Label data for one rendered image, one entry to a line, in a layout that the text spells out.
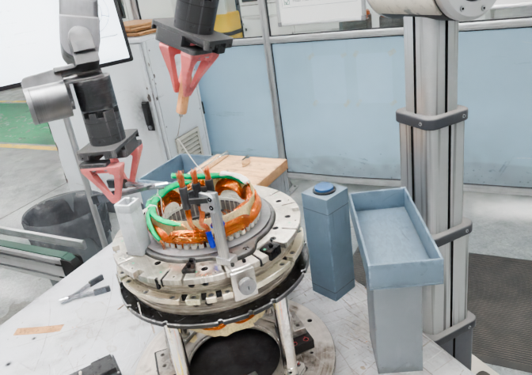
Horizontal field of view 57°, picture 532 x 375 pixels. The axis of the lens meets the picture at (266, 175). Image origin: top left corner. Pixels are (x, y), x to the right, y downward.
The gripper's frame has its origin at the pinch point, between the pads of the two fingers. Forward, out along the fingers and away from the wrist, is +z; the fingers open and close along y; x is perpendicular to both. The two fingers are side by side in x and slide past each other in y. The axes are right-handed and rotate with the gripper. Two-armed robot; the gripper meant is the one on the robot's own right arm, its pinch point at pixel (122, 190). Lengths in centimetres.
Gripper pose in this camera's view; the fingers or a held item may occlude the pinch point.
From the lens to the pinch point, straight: 87.5
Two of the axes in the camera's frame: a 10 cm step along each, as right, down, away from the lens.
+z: 1.3, 9.1, 4.0
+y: -1.4, 4.2, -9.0
